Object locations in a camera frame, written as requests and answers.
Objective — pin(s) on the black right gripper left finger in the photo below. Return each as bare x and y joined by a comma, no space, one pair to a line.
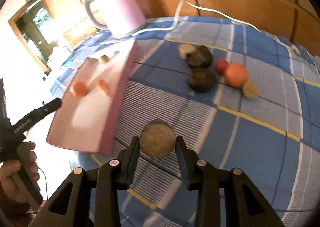
90,198

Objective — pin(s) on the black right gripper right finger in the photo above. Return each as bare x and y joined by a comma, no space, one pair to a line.
245,205

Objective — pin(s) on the dark cut cylinder vegetable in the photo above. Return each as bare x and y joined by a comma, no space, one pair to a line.
157,139

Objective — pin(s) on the orange carrot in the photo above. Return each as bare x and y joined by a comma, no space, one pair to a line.
103,88

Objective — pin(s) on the tan round kiwi fruit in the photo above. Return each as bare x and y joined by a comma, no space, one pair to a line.
249,89

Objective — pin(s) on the red tomato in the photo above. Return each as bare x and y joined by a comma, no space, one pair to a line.
221,65

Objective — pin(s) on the dark avocado half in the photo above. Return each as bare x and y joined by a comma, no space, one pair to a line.
201,57

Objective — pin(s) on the beige cut potato piece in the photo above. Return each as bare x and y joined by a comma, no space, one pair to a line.
184,49

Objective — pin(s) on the person's left hand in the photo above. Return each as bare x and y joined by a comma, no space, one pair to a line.
10,167

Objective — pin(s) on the pink tray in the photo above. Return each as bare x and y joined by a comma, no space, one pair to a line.
88,124

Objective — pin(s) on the small orange fruit in tray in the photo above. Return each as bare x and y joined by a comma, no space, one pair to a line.
79,89

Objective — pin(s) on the blue plaid tablecloth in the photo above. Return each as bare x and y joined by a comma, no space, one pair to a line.
273,138

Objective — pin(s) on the dark round avocado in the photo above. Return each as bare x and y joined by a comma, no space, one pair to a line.
201,80

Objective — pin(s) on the large orange fruit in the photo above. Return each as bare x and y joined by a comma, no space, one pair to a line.
235,75

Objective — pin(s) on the white power plug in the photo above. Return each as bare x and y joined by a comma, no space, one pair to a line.
295,50

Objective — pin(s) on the pink electric kettle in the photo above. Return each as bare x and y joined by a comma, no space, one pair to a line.
121,17

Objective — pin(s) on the window with wooden frame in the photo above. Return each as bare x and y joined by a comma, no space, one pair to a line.
35,29

